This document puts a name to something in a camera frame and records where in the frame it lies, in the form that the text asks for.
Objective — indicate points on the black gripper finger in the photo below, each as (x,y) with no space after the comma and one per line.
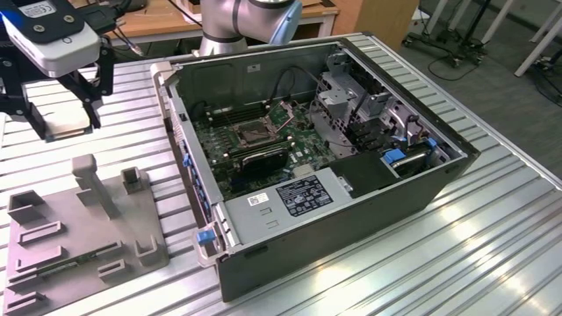
(107,72)
(35,121)

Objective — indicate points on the silver CPU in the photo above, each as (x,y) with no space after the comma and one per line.
(68,126)

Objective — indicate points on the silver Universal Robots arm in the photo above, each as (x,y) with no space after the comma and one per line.
(219,19)

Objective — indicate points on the blue slot retainer strip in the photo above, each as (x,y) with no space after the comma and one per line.
(186,159)

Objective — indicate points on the black RAM slot bank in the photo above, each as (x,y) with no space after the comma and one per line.
(237,113)
(254,152)

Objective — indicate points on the CPU socket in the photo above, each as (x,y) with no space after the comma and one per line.
(257,135)

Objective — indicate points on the wooden desk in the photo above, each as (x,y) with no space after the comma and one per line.
(167,26)

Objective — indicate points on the gray parts rack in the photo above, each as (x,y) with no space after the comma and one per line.
(87,230)

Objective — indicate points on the thin metal locking lever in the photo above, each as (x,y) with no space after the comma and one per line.
(287,121)

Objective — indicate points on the green RAM stick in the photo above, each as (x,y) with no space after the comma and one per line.
(62,266)

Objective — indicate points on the black graphics card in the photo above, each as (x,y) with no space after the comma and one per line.
(263,161)

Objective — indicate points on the green motherboard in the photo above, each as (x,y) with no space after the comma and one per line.
(307,138)

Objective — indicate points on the gray metal drive cage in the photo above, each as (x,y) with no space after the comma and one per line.
(334,98)

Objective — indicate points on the blue case latch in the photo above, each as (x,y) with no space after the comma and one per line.
(206,237)

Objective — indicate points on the small silver heatsink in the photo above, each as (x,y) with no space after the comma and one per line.
(303,170)

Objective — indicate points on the silver power supply unit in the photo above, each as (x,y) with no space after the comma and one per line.
(254,224)

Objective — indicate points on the wooden cabinet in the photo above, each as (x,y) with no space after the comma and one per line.
(382,23)

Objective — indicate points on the black plastic shroud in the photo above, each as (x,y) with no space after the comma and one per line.
(359,174)

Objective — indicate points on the open black PC case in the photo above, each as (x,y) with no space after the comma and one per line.
(329,247)

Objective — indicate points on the small blue clip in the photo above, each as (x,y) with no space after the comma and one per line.
(430,143)

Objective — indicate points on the black wheeled stand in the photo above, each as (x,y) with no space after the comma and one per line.
(470,49)

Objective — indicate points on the white table legs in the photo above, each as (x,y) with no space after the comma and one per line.
(540,50)

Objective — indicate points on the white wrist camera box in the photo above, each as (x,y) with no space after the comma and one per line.
(56,56)

